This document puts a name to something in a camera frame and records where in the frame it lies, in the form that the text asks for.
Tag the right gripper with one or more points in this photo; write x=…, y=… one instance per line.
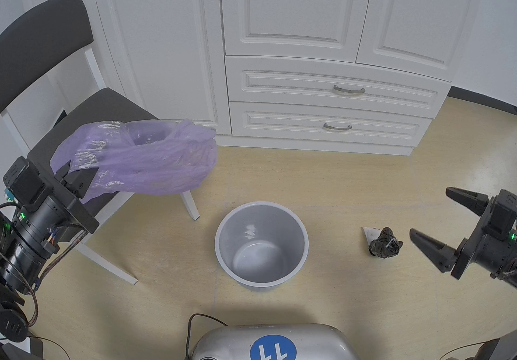
x=496, y=255

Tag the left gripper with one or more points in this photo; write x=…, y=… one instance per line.
x=60, y=209

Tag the purple plastic bag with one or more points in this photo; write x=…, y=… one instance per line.
x=161, y=164

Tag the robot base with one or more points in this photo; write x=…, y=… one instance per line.
x=274, y=338

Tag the pale grey trash bin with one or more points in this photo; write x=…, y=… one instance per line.
x=242, y=229

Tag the white paper scrap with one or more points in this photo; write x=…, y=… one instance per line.
x=366, y=232

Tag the white chair grey cushions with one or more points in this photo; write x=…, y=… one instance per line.
x=40, y=35

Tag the white wardrobe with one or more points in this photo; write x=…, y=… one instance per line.
x=291, y=7

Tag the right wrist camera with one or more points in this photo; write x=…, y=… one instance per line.
x=505, y=209

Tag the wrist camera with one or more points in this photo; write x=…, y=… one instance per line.
x=24, y=180
x=505, y=209

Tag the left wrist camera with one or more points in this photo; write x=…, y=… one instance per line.
x=24, y=180

